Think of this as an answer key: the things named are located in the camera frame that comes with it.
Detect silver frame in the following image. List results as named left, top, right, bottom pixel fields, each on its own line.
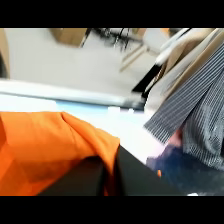
left=0, top=78, right=146, bottom=110

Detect blue jeans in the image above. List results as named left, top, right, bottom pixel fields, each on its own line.
left=145, top=143, right=224, bottom=196

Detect striped grey shirt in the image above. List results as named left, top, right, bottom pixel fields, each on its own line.
left=143, top=42, right=224, bottom=172

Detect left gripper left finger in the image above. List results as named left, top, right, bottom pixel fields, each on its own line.
left=39, top=155, right=105, bottom=197

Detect orange garment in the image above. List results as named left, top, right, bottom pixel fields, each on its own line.
left=0, top=111, right=121, bottom=197

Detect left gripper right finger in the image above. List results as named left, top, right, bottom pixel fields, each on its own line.
left=114, top=144, right=183, bottom=197

